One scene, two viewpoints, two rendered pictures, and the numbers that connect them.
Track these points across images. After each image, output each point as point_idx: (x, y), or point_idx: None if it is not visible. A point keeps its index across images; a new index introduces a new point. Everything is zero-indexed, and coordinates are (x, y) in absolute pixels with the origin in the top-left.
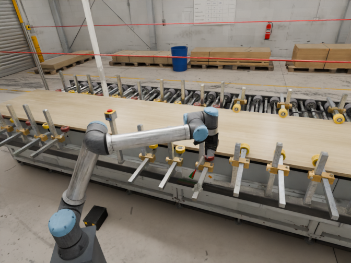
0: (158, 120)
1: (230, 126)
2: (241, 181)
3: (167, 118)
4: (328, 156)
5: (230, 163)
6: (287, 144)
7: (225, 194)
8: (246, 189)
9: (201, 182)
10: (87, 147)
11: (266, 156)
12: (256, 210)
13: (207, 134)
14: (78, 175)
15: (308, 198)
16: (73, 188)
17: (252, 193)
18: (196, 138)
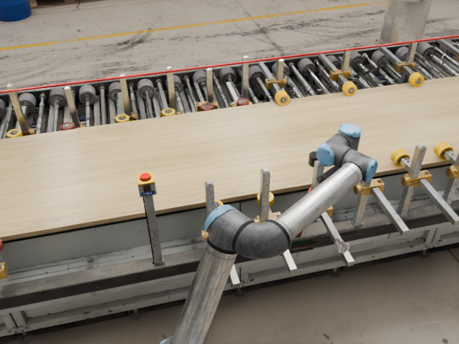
0: (174, 161)
1: (298, 133)
2: (350, 211)
3: (187, 151)
4: (443, 139)
5: (360, 193)
6: (390, 138)
7: (349, 240)
8: (374, 220)
9: (339, 235)
10: (255, 254)
11: (383, 164)
12: (360, 244)
13: (376, 168)
14: (209, 308)
15: (448, 201)
16: (199, 334)
17: (385, 223)
18: (368, 179)
